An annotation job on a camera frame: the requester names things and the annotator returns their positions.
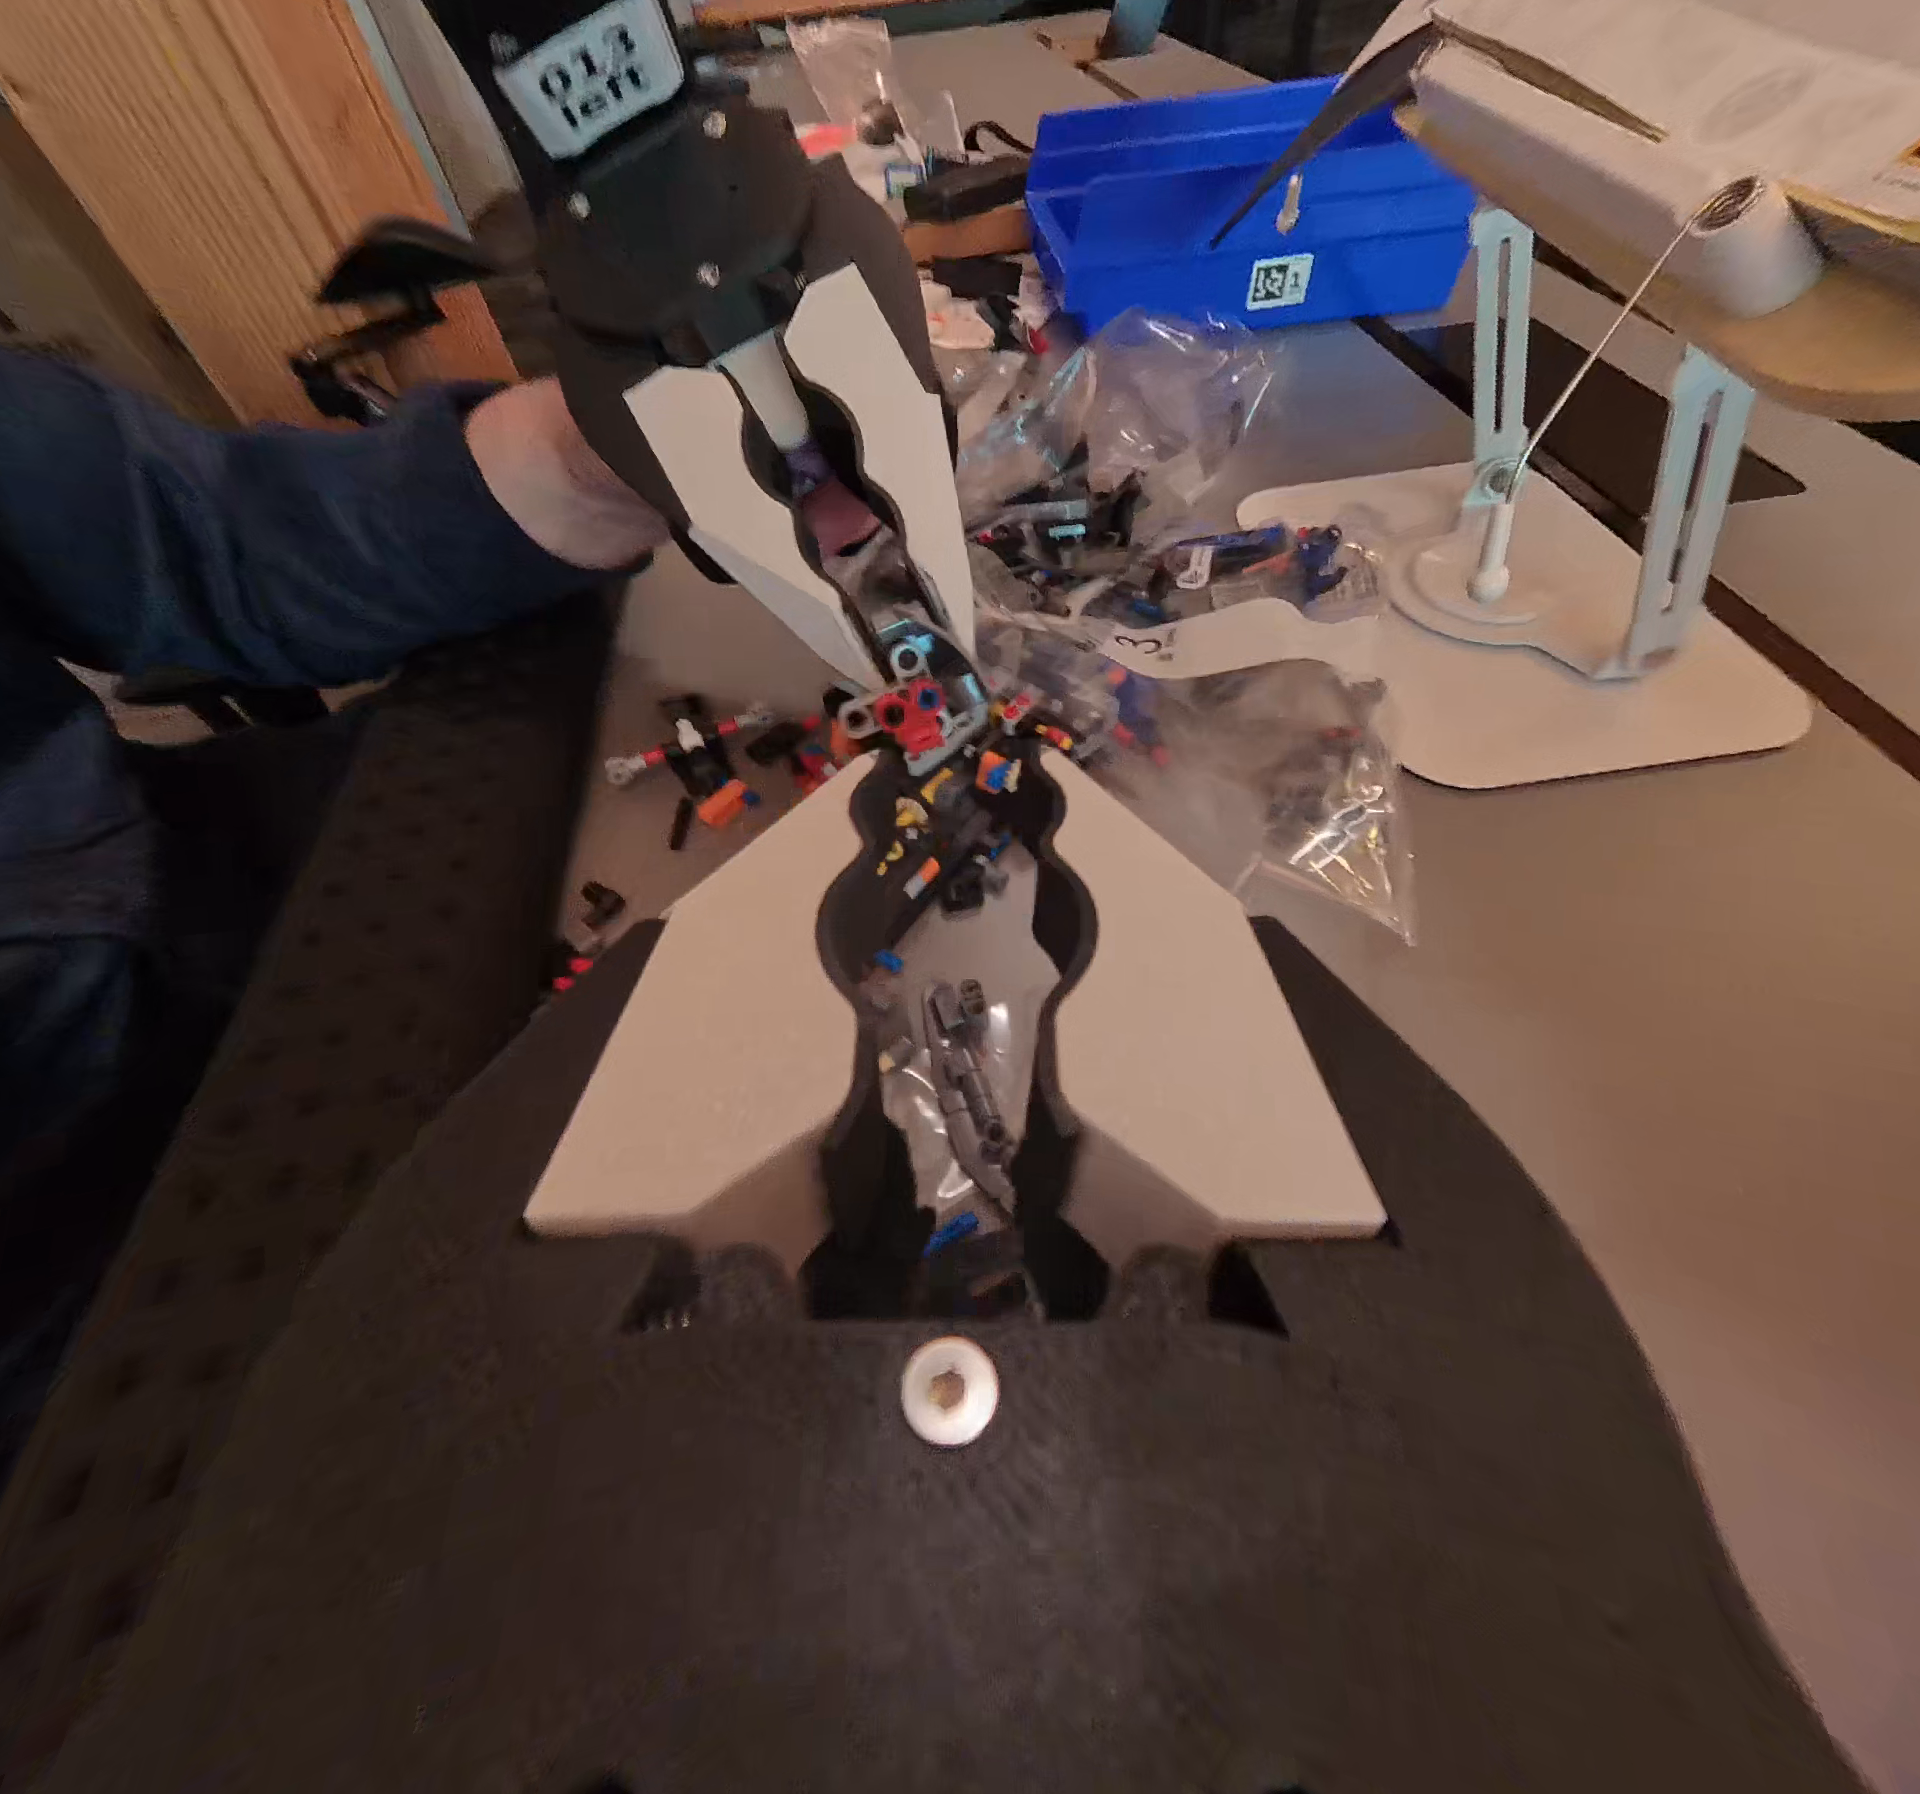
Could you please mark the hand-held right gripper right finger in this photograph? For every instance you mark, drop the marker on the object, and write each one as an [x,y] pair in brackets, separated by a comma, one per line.
[1214,1074]

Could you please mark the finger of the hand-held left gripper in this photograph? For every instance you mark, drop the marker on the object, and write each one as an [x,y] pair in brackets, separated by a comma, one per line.
[876,370]
[703,473]

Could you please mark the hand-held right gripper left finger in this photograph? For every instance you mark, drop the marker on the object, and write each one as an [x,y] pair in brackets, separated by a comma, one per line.
[690,1074]

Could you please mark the grey and red lego assembly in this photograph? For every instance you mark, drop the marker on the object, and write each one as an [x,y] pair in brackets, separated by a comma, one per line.
[907,719]

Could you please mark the clear bag with white strip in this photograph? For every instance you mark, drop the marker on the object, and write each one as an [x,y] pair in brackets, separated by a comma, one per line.
[1262,649]

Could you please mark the person's left forearm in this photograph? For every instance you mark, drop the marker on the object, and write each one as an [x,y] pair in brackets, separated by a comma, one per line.
[226,535]

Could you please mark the pile of loose lego pieces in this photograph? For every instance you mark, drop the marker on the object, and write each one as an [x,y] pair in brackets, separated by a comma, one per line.
[703,803]

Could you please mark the lego instruction booklet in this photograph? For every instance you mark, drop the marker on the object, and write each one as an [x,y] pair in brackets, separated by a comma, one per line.
[1804,70]

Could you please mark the person's left hand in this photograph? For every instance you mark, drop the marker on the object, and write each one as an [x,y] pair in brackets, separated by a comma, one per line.
[562,489]

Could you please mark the paper leaflets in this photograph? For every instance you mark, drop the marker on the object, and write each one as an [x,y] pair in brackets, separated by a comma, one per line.
[976,325]

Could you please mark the black power adapter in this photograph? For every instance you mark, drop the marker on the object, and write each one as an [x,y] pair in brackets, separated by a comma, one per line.
[960,191]

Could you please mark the small flat clear bag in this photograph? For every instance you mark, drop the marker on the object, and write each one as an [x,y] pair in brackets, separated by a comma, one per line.
[907,1093]

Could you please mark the small crinkled clear bag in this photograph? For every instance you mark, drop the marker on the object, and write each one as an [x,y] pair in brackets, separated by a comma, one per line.
[858,85]

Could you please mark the black chair armrest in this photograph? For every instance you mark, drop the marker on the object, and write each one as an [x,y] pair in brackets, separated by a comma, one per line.
[399,254]

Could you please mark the black perforated foam pad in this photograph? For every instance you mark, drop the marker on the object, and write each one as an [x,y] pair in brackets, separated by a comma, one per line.
[374,1003]

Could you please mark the blue bin with printed tag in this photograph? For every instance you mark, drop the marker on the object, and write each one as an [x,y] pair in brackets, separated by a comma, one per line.
[1203,223]

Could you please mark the small clear bag blue pieces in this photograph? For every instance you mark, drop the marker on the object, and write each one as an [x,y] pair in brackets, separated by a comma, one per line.
[1262,561]

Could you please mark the white book stand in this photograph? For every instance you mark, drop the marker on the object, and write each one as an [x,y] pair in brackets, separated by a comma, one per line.
[1649,726]

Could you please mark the person's torso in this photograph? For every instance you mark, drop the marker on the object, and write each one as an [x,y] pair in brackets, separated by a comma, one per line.
[62,832]

